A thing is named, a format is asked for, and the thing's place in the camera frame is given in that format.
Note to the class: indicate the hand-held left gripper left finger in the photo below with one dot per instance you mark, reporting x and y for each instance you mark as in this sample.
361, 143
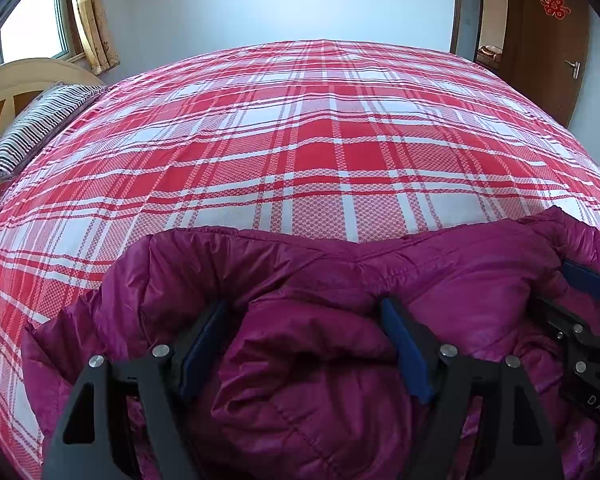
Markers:
200, 355

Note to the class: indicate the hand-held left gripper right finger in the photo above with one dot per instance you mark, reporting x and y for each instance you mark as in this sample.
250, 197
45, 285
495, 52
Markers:
405, 355

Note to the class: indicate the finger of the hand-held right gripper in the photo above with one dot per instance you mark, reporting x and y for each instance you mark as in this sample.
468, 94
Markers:
585, 280
555, 316

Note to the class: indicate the purple down jacket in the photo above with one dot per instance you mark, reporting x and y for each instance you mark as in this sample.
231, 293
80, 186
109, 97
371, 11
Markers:
320, 410

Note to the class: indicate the brown wooden door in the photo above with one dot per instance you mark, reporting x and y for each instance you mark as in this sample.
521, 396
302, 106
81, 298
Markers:
535, 60

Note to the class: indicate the bed with red plaid sheet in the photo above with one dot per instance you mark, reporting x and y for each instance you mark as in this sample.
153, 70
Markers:
300, 135

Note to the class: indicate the red paper door decoration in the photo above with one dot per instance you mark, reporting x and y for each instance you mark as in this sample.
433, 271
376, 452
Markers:
555, 2

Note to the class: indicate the striped pillow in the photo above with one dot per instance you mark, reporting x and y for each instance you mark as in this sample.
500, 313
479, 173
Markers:
40, 120

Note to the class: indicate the cream wooden bed headboard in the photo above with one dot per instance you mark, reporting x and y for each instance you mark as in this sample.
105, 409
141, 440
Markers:
30, 72

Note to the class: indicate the narrow yellow curtain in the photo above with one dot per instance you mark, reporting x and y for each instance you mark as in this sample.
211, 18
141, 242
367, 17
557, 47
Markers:
92, 20

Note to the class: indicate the window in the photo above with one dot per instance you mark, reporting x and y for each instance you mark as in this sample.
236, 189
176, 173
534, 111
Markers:
30, 25

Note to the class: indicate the brown door frame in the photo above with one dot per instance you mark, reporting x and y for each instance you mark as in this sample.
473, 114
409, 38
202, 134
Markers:
457, 10

